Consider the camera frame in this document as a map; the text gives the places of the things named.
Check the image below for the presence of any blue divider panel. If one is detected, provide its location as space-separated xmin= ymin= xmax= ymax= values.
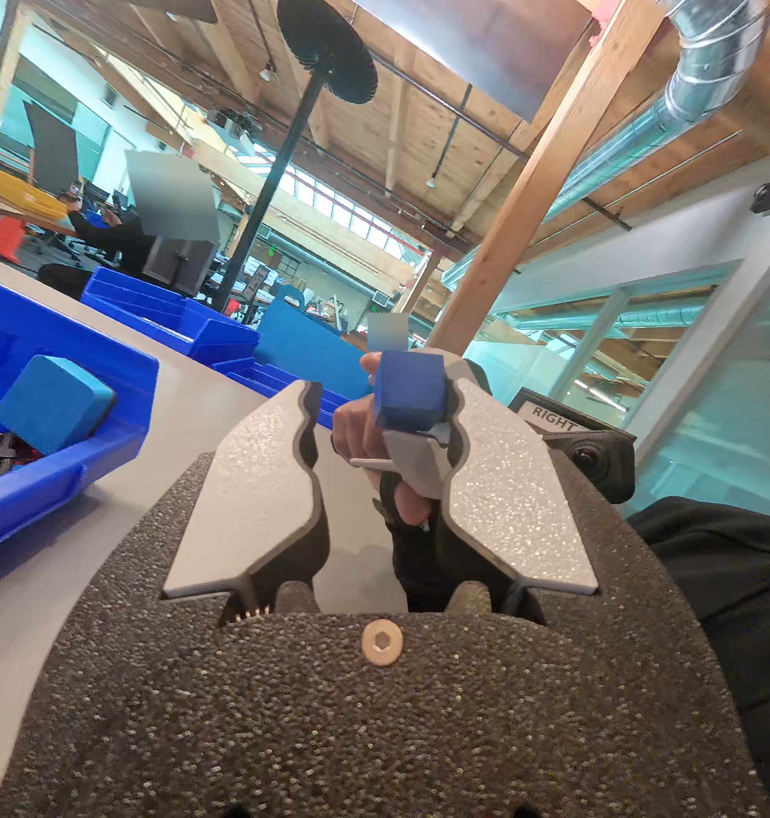
xmin=252 ymin=283 xmax=377 ymax=398

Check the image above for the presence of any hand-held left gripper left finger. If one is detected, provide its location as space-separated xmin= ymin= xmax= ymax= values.
xmin=161 ymin=379 xmax=330 ymax=616

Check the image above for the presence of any orange chair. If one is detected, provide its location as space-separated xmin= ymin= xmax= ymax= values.
xmin=0 ymin=215 xmax=29 ymax=264

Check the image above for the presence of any person's right hand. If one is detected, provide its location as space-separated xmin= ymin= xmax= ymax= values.
xmin=330 ymin=351 xmax=438 ymax=529

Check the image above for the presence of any small blue bin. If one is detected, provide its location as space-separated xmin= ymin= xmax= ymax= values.
xmin=80 ymin=264 xmax=262 ymax=366

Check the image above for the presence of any black cable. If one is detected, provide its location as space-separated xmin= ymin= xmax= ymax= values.
xmin=0 ymin=401 xmax=46 ymax=485

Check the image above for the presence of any wooden beam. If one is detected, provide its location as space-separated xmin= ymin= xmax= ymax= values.
xmin=425 ymin=0 xmax=675 ymax=357

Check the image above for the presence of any silver ventilation duct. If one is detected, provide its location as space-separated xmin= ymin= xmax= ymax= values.
xmin=441 ymin=0 xmax=770 ymax=290
xmin=511 ymin=304 xmax=709 ymax=331

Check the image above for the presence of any large blue storage bin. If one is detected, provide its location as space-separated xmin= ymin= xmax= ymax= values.
xmin=0 ymin=271 xmax=162 ymax=558

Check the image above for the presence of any grey monitor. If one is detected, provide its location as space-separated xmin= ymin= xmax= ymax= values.
xmin=142 ymin=234 xmax=222 ymax=299

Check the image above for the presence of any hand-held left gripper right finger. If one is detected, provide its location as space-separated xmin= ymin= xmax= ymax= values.
xmin=436 ymin=377 xmax=600 ymax=612

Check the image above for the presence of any black office chair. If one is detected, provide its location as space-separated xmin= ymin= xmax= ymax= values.
xmin=35 ymin=261 xmax=93 ymax=302

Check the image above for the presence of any shallow blue bin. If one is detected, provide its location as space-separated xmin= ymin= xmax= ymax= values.
xmin=211 ymin=357 xmax=336 ymax=430

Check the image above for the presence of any blue whiteboard eraser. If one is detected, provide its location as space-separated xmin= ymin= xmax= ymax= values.
xmin=0 ymin=353 xmax=118 ymax=457

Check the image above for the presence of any black pole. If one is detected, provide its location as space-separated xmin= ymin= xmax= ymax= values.
xmin=212 ymin=0 xmax=382 ymax=315

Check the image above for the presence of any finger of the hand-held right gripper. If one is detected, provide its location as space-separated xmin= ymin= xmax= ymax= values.
xmin=380 ymin=423 xmax=454 ymax=502
xmin=422 ymin=348 xmax=473 ymax=392

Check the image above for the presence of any dark blue wooden block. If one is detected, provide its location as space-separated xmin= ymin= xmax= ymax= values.
xmin=372 ymin=349 xmax=450 ymax=432

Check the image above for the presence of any yellow bin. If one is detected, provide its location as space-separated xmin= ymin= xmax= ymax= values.
xmin=0 ymin=158 xmax=70 ymax=222

